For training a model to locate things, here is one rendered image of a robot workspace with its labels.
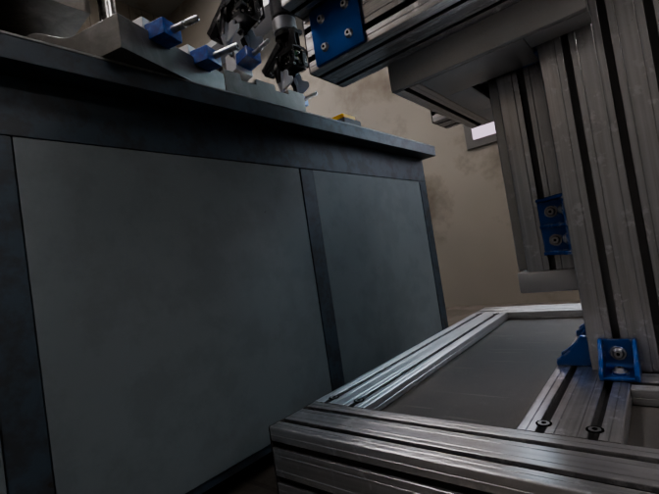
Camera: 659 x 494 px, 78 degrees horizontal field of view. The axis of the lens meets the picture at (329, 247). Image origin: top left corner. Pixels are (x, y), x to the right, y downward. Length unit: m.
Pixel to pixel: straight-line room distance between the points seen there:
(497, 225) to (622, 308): 2.13
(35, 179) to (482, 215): 2.45
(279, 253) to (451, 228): 2.02
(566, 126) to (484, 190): 2.14
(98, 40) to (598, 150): 0.75
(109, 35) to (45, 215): 0.29
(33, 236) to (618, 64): 0.82
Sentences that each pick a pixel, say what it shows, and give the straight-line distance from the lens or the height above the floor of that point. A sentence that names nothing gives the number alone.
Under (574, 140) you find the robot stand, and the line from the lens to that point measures 0.66.
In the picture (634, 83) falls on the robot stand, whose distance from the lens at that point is 0.66.
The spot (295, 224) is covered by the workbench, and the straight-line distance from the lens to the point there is 0.99.
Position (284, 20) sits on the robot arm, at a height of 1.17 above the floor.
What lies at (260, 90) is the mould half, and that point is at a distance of 1.07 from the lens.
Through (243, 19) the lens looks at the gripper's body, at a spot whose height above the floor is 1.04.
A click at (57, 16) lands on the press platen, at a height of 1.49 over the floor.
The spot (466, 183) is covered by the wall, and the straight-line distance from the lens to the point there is 2.82.
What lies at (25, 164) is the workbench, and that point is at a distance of 0.74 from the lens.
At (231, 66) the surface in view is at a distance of 1.07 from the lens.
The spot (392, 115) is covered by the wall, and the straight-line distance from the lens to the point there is 3.13.
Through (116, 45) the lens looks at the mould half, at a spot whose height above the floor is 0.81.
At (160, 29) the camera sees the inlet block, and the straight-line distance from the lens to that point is 0.81.
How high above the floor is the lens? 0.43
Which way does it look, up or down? 2 degrees up
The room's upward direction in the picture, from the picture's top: 9 degrees counter-clockwise
